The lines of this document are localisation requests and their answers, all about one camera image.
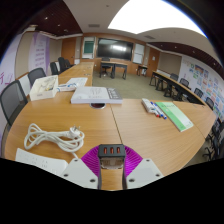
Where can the plain white whiteboard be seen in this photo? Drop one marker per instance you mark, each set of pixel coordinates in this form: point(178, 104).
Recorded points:
point(138, 53)

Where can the open white cardboard box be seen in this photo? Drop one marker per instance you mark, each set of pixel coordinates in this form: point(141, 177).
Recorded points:
point(43, 90)

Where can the green booklet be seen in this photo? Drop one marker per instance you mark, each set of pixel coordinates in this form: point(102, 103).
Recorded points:
point(175, 115)

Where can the black desk chair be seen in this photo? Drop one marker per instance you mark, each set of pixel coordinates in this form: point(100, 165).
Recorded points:
point(105, 66)

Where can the small grey charger block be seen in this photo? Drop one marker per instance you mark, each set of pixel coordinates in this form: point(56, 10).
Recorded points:
point(111, 151)

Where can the white power strip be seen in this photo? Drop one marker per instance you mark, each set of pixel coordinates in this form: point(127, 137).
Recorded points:
point(40, 161)

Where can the small dark side table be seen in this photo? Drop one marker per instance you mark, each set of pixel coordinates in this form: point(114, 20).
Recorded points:
point(142, 67)

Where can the whiteboard with green panel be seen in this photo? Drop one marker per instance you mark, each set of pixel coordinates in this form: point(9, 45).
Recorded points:
point(88, 47)

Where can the brown wooden door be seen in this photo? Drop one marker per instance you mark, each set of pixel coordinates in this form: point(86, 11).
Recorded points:
point(153, 61)

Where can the dark wooden desk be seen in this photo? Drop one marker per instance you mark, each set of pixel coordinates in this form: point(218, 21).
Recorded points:
point(115, 64)

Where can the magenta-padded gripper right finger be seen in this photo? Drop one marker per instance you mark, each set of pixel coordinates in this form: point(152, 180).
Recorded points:
point(145, 173)

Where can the long curved table row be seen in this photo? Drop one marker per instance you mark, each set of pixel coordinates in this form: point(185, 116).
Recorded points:
point(170, 81)

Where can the group of black chairs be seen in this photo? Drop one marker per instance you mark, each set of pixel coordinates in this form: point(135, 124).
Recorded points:
point(215, 133)

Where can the red marker pen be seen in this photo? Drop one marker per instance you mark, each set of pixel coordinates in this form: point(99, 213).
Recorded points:
point(155, 111)

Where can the blue marker pen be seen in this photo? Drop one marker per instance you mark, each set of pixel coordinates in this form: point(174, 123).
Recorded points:
point(160, 111)

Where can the large bright ceiling light panel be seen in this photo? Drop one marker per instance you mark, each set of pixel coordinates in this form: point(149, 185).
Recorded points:
point(150, 16)

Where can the large black wall screen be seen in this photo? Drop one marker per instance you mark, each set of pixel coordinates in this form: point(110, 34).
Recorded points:
point(115, 49)

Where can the white board eraser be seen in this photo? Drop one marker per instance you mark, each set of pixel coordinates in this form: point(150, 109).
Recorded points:
point(146, 105)

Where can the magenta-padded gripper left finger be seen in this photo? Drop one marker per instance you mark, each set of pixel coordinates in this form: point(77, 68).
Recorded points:
point(78, 173)

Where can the group of colourful wall posters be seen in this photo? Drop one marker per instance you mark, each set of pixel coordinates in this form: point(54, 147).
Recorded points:
point(206, 83)

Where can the black mesh office chair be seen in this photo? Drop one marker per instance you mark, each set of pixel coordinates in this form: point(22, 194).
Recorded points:
point(54, 67)
point(36, 75)
point(62, 63)
point(11, 100)

